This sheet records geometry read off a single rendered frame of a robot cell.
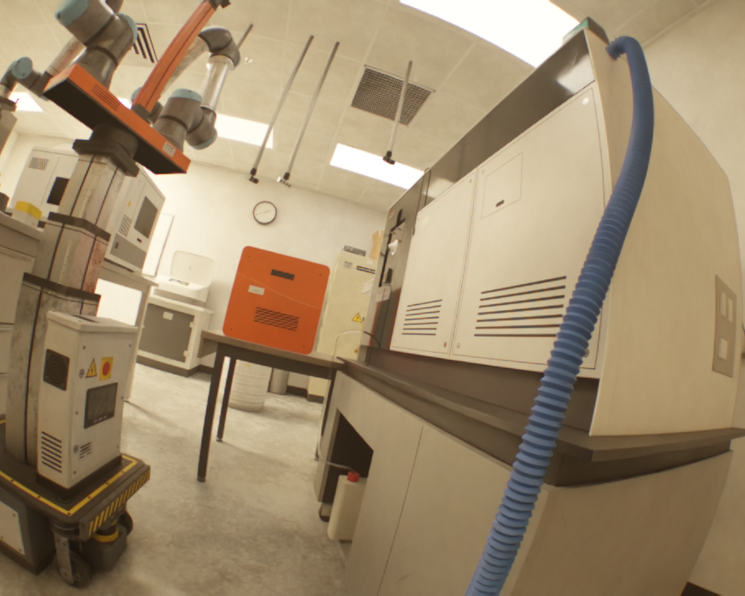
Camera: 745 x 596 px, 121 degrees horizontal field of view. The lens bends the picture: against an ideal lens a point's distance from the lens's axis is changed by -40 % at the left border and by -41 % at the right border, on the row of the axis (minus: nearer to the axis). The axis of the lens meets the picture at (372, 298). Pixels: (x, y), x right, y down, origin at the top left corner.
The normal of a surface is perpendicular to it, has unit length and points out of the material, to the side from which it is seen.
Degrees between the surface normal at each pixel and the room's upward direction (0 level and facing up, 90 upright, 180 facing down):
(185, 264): 105
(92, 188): 90
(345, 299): 90
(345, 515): 90
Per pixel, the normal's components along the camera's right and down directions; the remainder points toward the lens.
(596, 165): -0.94, -0.24
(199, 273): 0.21, 0.17
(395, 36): -0.21, 0.97
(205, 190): 0.27, -0.09
